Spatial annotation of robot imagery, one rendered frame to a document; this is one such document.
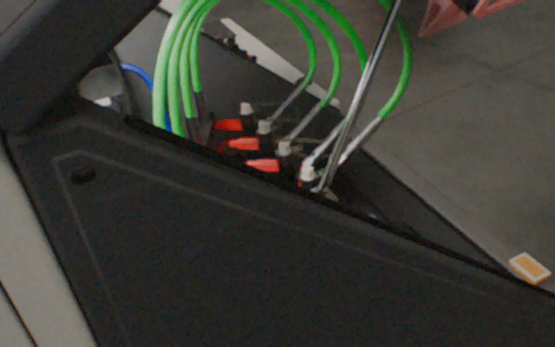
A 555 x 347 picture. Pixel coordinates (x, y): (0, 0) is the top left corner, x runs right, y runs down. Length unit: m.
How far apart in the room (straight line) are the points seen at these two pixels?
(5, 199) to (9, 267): 0.04
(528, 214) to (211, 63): 1.78
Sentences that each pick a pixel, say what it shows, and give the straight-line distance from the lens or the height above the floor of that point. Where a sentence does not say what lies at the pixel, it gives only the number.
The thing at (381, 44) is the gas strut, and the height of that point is 1.42.
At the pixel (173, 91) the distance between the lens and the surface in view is 0.77.
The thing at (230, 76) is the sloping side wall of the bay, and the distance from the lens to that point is 1.07.
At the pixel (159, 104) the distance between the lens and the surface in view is 0.69.
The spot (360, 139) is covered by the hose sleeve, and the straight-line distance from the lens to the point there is 0.84.
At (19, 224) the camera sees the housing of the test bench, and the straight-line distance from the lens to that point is 0.32.
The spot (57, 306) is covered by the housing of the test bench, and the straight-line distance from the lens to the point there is 0.36.
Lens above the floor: 1.58
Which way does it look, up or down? 35 degrees down
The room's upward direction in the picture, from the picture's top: 8 degrees counter-clockwise
